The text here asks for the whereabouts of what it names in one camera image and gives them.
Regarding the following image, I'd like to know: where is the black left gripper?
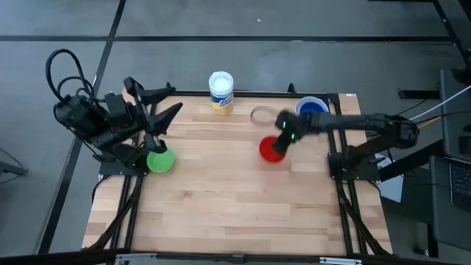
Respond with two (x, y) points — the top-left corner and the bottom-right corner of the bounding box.
(105, 76), (184, 136)

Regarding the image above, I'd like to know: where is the red plastic bowl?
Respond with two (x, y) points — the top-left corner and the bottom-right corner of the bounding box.
(258, 135), (288, 164)

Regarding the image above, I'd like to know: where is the dark blue plastic bowl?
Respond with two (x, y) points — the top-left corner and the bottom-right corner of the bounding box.
(298, 99), (327, 115)

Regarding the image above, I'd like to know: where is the green plastic bowl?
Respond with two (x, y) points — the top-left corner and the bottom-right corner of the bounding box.
(146, 146), (176, 174)

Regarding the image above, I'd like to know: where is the Lysol wipes canister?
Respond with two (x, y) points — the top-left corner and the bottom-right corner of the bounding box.
(208, 71), (236, 116)

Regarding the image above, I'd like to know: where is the dark side desk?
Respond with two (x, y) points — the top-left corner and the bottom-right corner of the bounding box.
(428, 68), (471, 259)

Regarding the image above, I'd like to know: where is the black keyboard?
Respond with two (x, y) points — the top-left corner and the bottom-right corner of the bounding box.
(448, 160), (471, 215)

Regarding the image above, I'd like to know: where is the black aluminium table frame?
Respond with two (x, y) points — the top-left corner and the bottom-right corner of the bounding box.
(86, 82), (393, 259)

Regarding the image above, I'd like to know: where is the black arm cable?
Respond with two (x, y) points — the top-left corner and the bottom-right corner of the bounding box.
(56, 75), (106, 105)
(45, 48), (89, 102)

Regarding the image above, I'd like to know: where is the silver metal bracket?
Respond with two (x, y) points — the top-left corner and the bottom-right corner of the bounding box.
(113, 252), (158, 265)
(319, 256), (364, 265)

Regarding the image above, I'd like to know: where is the yellow cable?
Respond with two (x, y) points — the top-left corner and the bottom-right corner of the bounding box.
(417, 116), (443, 130)

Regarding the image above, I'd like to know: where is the white cable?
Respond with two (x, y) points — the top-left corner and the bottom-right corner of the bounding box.
(408, 84), (471, 122)

